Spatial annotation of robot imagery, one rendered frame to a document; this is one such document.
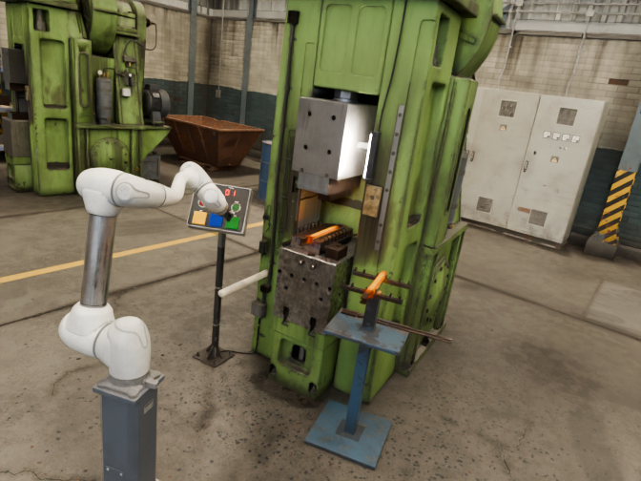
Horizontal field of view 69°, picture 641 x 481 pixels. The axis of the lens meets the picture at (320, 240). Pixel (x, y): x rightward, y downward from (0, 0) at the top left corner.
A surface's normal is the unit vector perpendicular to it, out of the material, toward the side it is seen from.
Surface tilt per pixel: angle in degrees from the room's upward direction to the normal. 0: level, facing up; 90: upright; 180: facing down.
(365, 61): 90
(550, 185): 90
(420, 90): 90
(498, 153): 90
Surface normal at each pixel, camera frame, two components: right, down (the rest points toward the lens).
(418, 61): -0.50, 0.22
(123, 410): -0.29, 0.27
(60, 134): 0.71, 0.31
